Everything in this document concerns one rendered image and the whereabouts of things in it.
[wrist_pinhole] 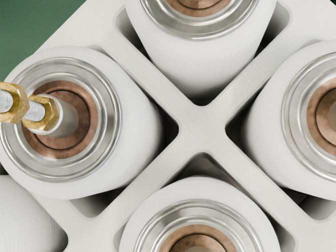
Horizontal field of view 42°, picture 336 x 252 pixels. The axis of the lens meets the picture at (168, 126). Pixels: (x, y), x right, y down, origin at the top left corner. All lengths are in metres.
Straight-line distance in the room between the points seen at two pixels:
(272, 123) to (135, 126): 0.08
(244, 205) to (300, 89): 0.07
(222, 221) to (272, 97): 0.08
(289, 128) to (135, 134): 0.09
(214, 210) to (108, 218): 0.11
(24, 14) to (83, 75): 0.32
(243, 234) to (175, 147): 0.10
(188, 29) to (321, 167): 0.11
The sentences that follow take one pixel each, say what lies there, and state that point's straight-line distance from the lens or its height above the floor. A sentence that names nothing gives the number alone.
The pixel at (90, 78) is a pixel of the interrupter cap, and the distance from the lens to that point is 0.27.
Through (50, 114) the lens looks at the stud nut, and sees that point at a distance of 0.23.
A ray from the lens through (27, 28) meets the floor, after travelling 0.58.
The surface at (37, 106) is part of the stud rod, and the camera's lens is 0.23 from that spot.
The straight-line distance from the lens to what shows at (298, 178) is 0.26.
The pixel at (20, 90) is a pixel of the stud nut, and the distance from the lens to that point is 0.20.
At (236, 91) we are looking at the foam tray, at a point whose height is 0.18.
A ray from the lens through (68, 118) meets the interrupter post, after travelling 0.25.
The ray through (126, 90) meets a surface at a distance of 0.27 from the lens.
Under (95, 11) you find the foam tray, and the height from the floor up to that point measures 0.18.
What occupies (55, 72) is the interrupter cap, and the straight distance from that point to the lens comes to 0.27.
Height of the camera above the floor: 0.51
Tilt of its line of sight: 83 degrees down
